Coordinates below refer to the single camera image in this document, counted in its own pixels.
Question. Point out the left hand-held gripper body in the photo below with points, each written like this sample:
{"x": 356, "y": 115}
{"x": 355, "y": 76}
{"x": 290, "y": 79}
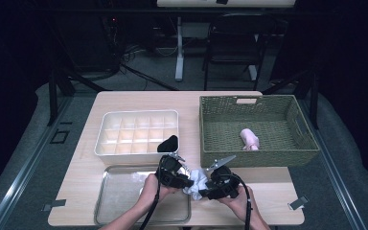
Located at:
{"x": 171, "y": 172}

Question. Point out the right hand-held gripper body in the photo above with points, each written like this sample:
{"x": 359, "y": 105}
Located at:
{"x": 225, "y": 185}

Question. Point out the light blue sock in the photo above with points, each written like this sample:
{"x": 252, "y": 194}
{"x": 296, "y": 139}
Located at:
{"x": 196, "y": 182}

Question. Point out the black sock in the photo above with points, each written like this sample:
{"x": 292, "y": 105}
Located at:
{"x": 168, "y": 145}

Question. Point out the pink sock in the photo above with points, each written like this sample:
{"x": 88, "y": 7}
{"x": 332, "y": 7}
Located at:
{"x": 249, "y": 139}

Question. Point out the white divided organizer box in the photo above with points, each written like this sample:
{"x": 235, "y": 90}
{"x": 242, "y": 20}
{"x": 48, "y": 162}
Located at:
{"x": 134, "y": 127}

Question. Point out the green woven basket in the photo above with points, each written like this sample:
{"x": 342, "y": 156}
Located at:
{"x": 255, "y": 108}

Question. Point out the person's right hand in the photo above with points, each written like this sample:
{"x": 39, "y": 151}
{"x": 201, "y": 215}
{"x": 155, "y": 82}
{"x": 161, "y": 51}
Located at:
{"x": 239, "y": 202}

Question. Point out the person's left hand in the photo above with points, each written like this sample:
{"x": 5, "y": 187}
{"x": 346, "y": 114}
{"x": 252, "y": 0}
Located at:
{"x": 153, "y": 191}

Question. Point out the metal tray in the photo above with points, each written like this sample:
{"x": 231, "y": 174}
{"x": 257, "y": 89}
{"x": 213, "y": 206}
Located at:
{"x": 121, "y": 198}

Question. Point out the grey tape strip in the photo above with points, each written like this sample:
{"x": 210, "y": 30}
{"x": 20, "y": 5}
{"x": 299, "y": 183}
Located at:
{"x": 56, "y": 203}
{"x": 298, "y": 202}

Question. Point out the white desk leg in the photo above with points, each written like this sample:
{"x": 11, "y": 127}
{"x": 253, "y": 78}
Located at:
{"x": 179, "y": 57}

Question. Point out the black metal stand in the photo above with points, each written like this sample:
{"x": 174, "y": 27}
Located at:
{"x": 52, "y": 96}
{"x": 314, "y": 102}

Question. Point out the black folding chair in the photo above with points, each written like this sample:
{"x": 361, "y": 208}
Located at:
{"x": 236, "y": 48}

